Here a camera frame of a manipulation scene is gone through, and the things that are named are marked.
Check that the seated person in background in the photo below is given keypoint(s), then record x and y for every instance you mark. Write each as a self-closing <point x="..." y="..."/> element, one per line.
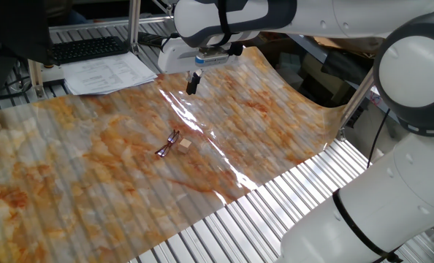
<point x="69" y="16"/>

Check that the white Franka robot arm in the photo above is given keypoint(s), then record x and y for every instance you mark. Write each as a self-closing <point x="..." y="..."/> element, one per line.
<point x="385" y="204"/>

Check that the black keyboard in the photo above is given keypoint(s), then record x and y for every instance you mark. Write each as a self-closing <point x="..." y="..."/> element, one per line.
<point x="87" y="48"/>

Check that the orange marble pattern mat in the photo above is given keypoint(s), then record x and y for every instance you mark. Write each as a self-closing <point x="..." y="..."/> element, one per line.
<point x="93" y="164"/>

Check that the silver wrist camera blue ends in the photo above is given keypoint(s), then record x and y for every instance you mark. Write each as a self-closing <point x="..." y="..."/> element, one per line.
<point x="211" y="58"/>

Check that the dark red framed glasses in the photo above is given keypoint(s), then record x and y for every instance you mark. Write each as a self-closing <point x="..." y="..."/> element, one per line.
<point x="167" y="144"/>

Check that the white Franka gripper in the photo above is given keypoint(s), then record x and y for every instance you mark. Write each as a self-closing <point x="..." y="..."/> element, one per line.
<point x="173" y="58"/>

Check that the printed paper stack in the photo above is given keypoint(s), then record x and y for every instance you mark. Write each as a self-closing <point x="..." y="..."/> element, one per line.
<point x="107" y="75"/>

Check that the aluminium frame post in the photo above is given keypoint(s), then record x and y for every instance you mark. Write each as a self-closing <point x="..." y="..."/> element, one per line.
<point x="134" y="25"/>
<point x="354" y="106"/>

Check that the black monitor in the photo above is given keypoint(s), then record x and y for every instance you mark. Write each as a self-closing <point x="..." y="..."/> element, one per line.
<point x="12" y="29"/>

